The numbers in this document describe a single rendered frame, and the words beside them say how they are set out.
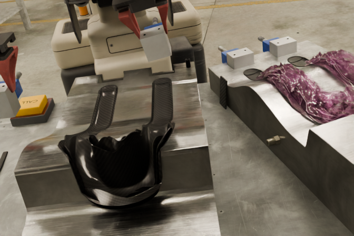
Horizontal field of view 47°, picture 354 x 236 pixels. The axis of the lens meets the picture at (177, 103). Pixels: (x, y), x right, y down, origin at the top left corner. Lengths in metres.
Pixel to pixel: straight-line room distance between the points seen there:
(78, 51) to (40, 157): 0.92
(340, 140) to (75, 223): 0.37
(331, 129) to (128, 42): 0.74
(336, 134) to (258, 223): 0.16
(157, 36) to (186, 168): 0.34
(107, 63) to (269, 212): 0.72
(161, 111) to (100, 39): 0.50
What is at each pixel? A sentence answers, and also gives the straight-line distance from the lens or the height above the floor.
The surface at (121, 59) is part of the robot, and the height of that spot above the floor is 0.80.
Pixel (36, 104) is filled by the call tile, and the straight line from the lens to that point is 0.97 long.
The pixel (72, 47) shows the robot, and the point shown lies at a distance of 1.47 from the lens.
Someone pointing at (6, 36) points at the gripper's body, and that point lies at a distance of 0.77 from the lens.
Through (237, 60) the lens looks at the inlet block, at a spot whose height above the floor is 0.87.
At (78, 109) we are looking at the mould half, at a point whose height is 0.89.
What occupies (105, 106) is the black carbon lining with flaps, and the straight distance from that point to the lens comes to 0.78.
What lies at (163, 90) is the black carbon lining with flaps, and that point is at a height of 0.88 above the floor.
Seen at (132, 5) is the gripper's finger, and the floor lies 1.04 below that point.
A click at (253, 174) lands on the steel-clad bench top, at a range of 0.69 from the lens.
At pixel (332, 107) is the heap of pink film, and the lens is 0.67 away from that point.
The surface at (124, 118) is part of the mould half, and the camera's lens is 0.72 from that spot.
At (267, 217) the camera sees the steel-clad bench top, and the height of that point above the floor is 0.80.
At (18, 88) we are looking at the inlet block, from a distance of 0.83.
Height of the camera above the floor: 1.24
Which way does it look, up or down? 29 degrees down
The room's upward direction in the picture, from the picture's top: 9 degrees counter-clockwise
